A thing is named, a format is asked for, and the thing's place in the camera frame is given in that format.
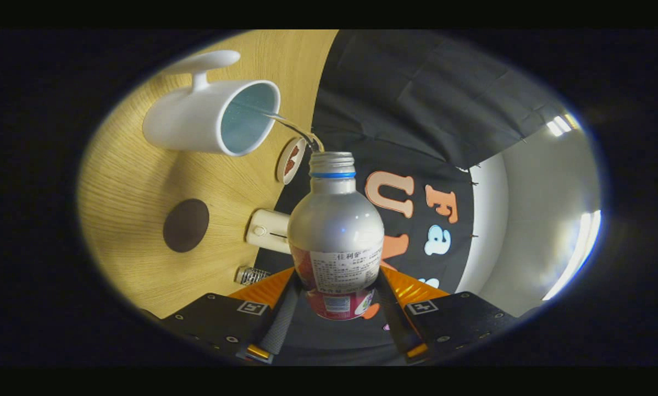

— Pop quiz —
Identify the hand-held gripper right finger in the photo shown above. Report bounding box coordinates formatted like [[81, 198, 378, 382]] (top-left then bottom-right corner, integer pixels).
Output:
[[375, 266, 519, 362]]

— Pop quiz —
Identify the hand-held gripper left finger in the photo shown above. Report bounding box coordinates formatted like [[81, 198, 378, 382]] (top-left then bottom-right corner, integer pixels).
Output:
[[161, 267, 303, 364]]

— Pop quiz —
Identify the silver bottle with red label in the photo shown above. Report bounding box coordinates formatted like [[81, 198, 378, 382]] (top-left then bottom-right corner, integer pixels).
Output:
[[287, 151, 385, 321]]

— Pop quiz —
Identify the dark brown round coaster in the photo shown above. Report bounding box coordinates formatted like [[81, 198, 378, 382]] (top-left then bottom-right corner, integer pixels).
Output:
[[163, 199, 211, 254]]

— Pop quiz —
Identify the clear juice stream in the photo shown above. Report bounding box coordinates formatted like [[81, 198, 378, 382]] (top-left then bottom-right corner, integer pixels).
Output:
[[263, 109, 325, 154]]

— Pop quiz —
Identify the white cup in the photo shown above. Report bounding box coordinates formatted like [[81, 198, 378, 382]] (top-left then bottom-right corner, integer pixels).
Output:
[[142, 49, 282, 158]]

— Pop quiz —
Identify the white toaster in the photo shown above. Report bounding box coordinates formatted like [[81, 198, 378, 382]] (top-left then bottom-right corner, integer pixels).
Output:
[[245, 208, 292, 255]]

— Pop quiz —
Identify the white plate with red food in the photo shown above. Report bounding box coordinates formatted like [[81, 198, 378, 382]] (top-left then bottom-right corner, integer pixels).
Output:
[[276, 137, 308, 185]]

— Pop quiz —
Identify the wide ceiling light panel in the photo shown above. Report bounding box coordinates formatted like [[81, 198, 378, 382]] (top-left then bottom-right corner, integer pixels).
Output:
[[542, 210, 603, 301]]

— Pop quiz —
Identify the wooden table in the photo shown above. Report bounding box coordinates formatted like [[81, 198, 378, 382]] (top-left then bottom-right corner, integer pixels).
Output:
[[78, 30, 340, 321]]

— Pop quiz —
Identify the narrow ceiling light panel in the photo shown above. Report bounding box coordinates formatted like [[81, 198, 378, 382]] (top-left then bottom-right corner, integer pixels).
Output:
[[546, 113, 580, 138]]

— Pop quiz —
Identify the metal wire basket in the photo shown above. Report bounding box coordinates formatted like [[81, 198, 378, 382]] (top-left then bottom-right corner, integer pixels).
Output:
[[235, 266, 272, 286]]

